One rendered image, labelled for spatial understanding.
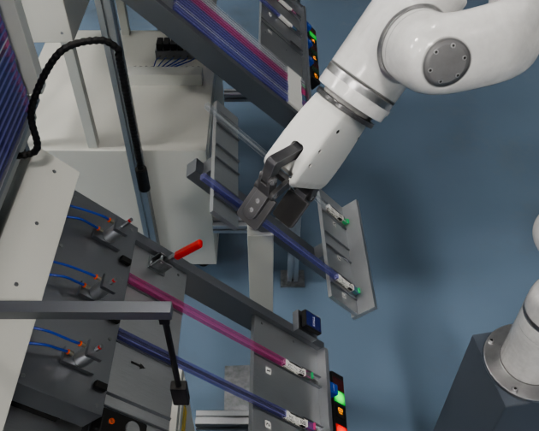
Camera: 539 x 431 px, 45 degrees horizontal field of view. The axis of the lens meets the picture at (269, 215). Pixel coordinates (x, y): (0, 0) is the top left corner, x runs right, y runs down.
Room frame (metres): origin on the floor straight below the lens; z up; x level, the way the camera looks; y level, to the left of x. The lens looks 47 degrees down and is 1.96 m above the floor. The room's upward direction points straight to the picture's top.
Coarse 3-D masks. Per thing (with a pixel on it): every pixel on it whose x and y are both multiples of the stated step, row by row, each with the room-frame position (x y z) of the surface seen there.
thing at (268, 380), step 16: (256, 320) 0.75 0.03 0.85; (256, 336) 0.71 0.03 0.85; (272, 336) 0.73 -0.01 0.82; (288, 336) 0.75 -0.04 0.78; (256, 352) 0.67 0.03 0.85; (288, 352) 0.71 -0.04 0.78; (304, 352) 0.74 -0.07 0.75; (256, 368) 0.64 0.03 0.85; (272, 368) 0.66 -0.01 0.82; (304, 368) 0.69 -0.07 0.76; (256, 384) 0.61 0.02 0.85; (272, 384) 0.62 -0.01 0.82; (288, 384) 0.64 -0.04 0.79; (304, 384) 0.66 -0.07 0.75; (272, 400) 0.59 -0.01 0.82; (288, 400) 0.61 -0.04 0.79; (304, 400) 0.62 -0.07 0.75; (256, 416) 0.54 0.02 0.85; (272, 416) 0.56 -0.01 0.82; (304, 416) 0.58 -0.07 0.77
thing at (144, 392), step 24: (144, 264) 0.73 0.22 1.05; (168, 288) 0.71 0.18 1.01; (144, 336) 0.59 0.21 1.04; (120, 360) 0.53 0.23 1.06; (144, 360) 0.55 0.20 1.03; (120, 384) 0.49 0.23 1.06; (144, 384) 0.51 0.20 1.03; (168, 384) 0.53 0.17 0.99; (120, 408) 0.46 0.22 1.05; (144, 408) 0.47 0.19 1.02; (168, 408) 0.49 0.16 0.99
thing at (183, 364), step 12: (120, 336) 0.56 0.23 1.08; (132, 336) 0.57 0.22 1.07; (144, 348) 0.56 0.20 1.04; (156, 348) 0.57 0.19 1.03; (168, 360) 0.56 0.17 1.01; (180, 360) 0.57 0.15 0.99; (192, 372) 0.56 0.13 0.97; (204, 372) 0.57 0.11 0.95; (216, 384) 0.56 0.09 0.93; (228, 384) 0.57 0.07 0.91; (240, 396) 0.56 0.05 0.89; (252, 396) 0.57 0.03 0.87; (264, 408) 0.56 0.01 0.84; (276, 408) 0.57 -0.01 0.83
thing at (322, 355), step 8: (320, 352) 0.75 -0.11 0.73; (328, 352) 0.75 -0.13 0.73; (320, 360) 0.73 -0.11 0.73; (328, 360) 0.73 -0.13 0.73; (320, 368) 0.71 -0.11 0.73; (328, 368) 0.71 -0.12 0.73; (328, 376) 0.69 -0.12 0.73; (320, 384) 0.68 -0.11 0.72; (328, 384) 0.67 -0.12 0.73; (320, 392) 0.66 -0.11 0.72; (328, 392) 0.65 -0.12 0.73; (320, 400) 0.64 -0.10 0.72; (328, 400) 0.63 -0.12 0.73; (320, 408) 0.62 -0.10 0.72; (328, 408) 0.62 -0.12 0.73; (320, 416) 0.61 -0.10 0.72; (328, 416) 0.60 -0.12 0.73; (328, 424) 0.58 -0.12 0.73
